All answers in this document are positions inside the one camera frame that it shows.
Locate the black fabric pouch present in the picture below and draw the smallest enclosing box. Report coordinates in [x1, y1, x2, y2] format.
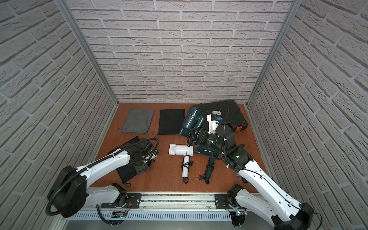
[155, 109, 185, 138]

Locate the white hair dryer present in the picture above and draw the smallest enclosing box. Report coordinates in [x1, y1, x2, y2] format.
[168, 144, 194, 184]

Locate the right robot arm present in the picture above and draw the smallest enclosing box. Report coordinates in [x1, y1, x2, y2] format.
[179, 125, 316, 230]

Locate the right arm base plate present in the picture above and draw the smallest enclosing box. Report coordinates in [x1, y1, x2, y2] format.
[214, 194, 245, 210]

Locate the black printed drawstring pouch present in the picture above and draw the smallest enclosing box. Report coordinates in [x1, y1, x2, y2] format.
[107, 136, 140, 184]

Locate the dark green hair dryer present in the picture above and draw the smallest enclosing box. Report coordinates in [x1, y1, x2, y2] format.
[195, 145, 220, 185]
[179, 106, 204, 137]

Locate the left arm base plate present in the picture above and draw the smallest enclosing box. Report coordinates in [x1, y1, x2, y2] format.
[100, 193, 142, 209]

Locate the aluminium rail frame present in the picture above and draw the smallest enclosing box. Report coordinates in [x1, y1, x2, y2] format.
[57, 191, 297, 222]

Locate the black plastic tool case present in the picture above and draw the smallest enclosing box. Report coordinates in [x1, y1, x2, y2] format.
[193, 100, 248, 132]

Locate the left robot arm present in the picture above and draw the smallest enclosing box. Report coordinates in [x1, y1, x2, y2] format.
[46, 138, 159, 218]

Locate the grey fabric pouch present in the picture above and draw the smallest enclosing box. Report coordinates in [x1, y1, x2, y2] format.
[117, 108, 155, 134]

